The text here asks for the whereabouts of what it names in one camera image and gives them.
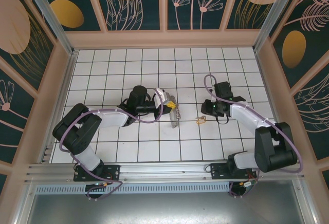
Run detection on teal panel with feather outlines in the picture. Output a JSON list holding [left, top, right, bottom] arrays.
[[292, 63, 329, 162]]

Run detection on teal panel with large disc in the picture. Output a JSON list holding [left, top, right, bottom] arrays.
[[0, 0, 57, 92]]

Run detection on grey metal sheet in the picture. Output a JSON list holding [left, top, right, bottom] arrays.
[[25, 180, 318, 224]]

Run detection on metal keyring plate with rings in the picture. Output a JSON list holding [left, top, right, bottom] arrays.
[[168, 96, 182, 129]]

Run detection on aluminium mounting rail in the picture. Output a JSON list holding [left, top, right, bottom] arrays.
[[24, 158, 305, 184]]

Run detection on aluminium corner post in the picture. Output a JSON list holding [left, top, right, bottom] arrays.
[[252, 0, 301, 53], [20, 0, 79, 57]]

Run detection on teal panel with single flower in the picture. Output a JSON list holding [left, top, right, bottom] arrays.
[[0, 54, 36, 164]]

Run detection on teal panel, oval and feathers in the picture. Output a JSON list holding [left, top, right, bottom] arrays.
[[268, 0, 329, 90]]

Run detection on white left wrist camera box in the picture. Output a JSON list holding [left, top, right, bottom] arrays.
[[152, 87, 171, 107]]

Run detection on teal panel with leaf outlines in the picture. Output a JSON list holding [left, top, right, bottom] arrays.
[[92, 0, 166, 32]]

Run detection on teal panel with pink disc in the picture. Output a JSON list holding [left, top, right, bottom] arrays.
[[225, 0, 285, 31]]

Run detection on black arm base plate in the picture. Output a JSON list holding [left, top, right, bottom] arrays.
[[210, 162, 255, 181], [74, 164, 121, 182]]

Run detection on teal panel with pink flowers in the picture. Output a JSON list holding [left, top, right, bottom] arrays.
[[166, 0, 227, 32]]

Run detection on slotted grey cable duct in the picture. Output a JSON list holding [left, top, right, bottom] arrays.
[[33, 183, 232, 194]]

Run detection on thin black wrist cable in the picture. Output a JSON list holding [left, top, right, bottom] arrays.
[[215, 110, 231, 125]]

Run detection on aluminium side rail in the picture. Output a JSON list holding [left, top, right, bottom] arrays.
[[253, 50, 291, 159], [38, 50, 79, 164]]

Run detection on purple cable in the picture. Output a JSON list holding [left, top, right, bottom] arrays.
[[59, 87, 165, 201], [204, 74, 302, 199]]

